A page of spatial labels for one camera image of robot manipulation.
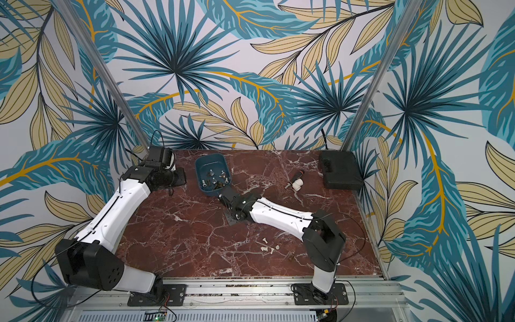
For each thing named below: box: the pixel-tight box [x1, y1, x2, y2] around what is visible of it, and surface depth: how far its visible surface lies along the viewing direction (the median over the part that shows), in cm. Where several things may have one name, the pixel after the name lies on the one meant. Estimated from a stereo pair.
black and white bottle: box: [284, 169, 305, 192], surface depth 105 cm
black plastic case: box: [319, 150, 365, 191], surface depth 106 cm
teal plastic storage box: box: [194, 153, 232, 198], surface depth 109 cm
